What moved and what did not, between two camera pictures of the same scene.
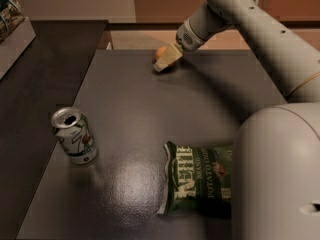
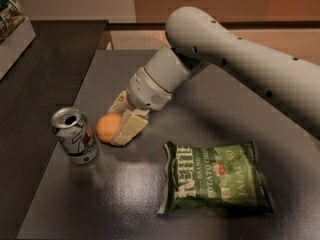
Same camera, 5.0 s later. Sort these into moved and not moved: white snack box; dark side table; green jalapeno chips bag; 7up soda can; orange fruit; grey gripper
Moved: orange fruit; grey gripper
Not moved: 7up soda can; white snack box; dark side table; green jalapeno chips bag
